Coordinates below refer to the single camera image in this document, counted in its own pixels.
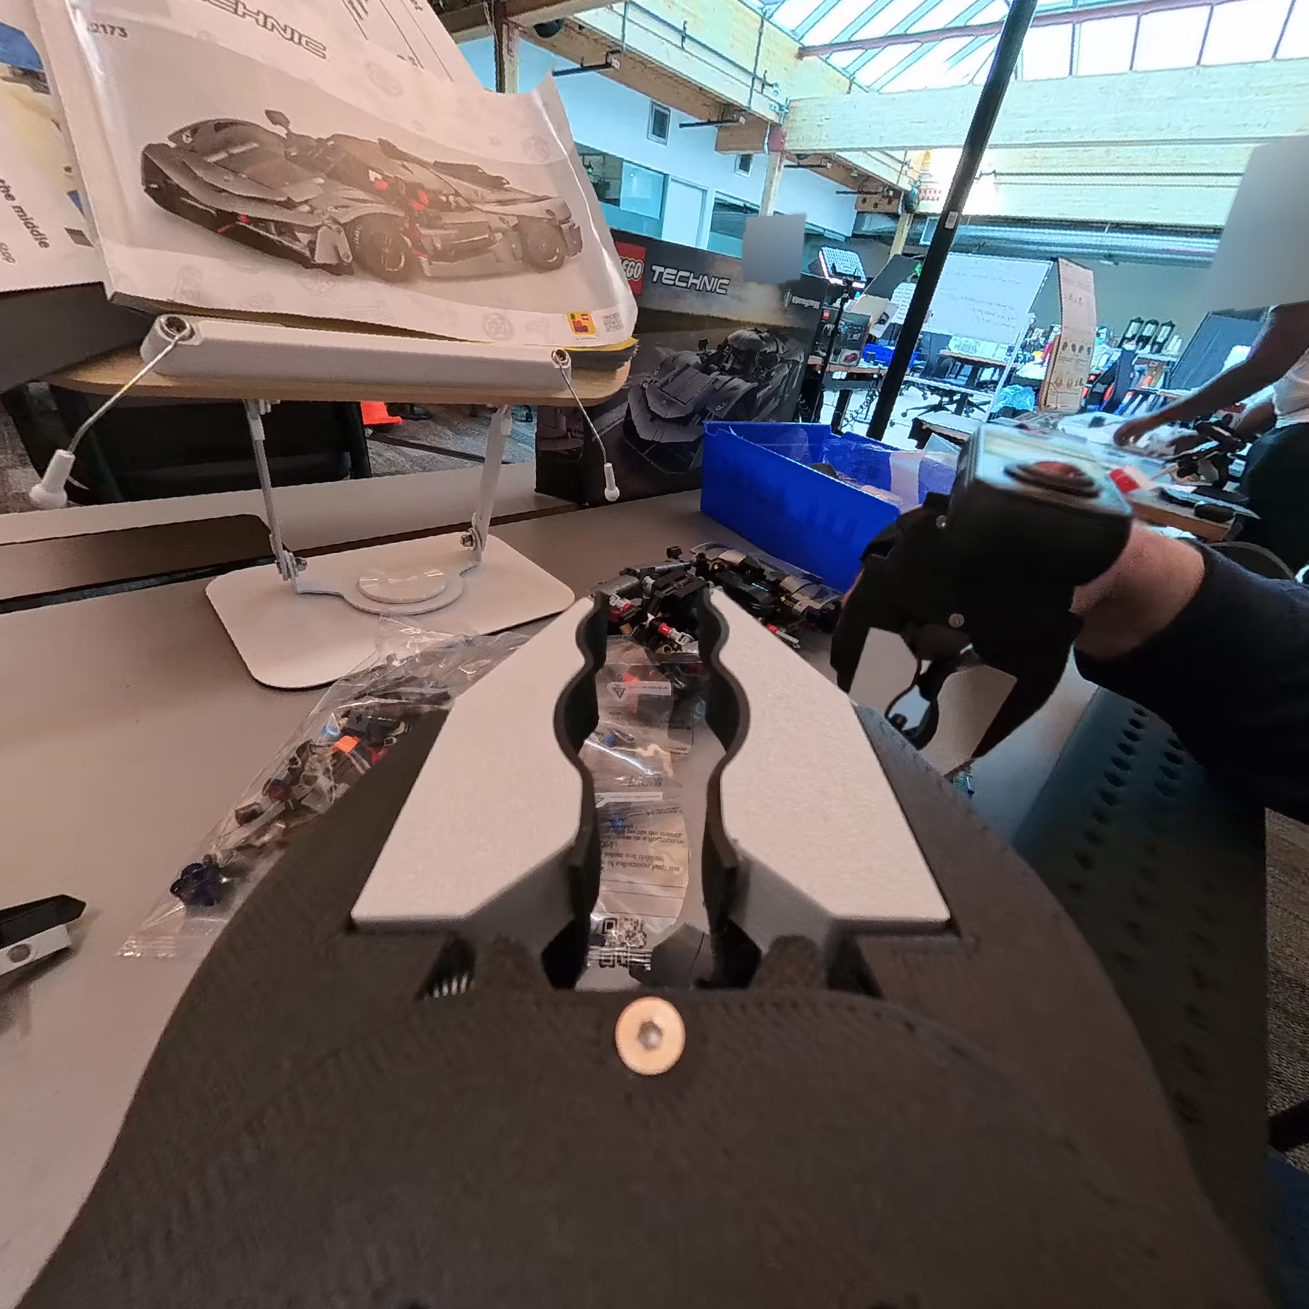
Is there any wooden work table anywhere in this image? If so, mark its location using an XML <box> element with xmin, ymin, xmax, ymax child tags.
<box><xmin>911</xmin><ymin>408</ymin><xmax>1264</xmax><ymax>544</ymax></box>

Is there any blue plastic bin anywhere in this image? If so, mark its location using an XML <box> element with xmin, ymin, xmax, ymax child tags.
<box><xmin>700</xmin><ymin>419</ymin><xmax>964</xmax><ymax>595</ymax></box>

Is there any cardboard sign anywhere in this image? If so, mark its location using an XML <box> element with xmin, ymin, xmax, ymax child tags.
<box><xmin>1042</xmin><ymin>257</ymin><xmax>1098</xmax><ymax>414</ymax></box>

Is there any printed instruction sheet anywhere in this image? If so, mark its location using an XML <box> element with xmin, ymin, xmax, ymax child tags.
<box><xmin>0</xmin><ymin>0</ymin><xmax>110</xmax><ymax>298</ymax></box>

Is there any clear bag with warning print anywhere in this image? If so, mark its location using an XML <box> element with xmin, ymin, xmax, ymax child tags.
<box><xmin>582</xmin><ymin>654</ymin><xmax>710</xmax><ymax>996</ymax></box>

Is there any person's right forearm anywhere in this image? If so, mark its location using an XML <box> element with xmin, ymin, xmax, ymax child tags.
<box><xmin>1074</xmin><ymin>542</ymin><xmax>1309</xmax><ymax>820</ymax></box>

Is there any dark toy set box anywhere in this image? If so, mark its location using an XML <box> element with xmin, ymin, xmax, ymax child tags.
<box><xmin>532</xmin><ymin>227</ymin><xmax>833</xmax><ymax>510</ymax></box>

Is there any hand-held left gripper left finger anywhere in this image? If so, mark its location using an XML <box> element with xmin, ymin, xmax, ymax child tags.
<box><xmin>348</xmin><ymin>595</ymin><xmax>607</xmax><ymax>989</ymax></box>

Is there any black perforated board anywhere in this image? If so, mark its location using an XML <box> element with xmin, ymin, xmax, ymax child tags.
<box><xmin>1007</xmin><ymin>682</ymin><xmax>1271</xmax><ymax>1259</ymax></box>

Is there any white board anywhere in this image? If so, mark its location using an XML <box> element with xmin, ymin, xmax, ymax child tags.
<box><xmin>915</xmin><ymin>254</ymin><xmax>1056</xmax><ymax>349</ymax></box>

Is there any clear bag of brick pieces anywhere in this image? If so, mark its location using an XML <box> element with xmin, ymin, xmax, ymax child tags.
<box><xmin>117</xmin><ymin>614</ymin><xmax>534</xmax><ymax>963</ymax></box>

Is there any dark desk cable hatch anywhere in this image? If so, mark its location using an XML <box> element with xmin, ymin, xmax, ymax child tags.
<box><xmin>0</xmin><ymin>514</ymin><xmax>273</xmax><ymax>606</ymax></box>

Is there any building manual in plastic sleeve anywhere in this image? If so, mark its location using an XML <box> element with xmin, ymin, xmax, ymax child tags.
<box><xmin>32</xmin><ymin>0</ymin><xmax>641</xmax><ymax>346</ymax></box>

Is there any person's right hand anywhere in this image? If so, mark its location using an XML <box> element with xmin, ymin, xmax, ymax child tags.
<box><xmin>1073</xmin><ymin>527</ymin><xmax>1211</xmax><ymax>664</ymax></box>

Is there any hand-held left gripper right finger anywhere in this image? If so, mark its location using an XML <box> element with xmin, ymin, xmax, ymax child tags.
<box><xmin>703</xmin><ymin>591</ymin><xmax>956</xmax><ymax>989</ymax></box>

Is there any white book stand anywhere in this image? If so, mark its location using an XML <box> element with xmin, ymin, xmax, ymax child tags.
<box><xmin>29</xmin><ymin>312</ymin><xmax>638</xmax><ymax>693</ymax></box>

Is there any flat brick assembly grey blade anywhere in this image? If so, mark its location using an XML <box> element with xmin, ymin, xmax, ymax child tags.
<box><xmin>0</xmin><ymin>894</ymin><xmax>88</xmax><ymax>991</ymax></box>

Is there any black metal pole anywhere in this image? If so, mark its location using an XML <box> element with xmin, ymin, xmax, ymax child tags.
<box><xmin>865</xmin><ymin>0</ymin><xmax>1042</xmax><ymax>443</ymax></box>

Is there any dark chair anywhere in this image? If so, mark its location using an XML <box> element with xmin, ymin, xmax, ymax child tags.
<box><xmin>1211</xmin><ymin>539</ymin><xmax>1296</xmax><ymax>586</ymax></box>

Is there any large toy brick car model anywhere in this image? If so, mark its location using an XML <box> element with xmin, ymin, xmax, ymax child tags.
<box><xmin>591</xmin><ymin>542</ymin><xmax>845</xmax><ymax>656</ymax></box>

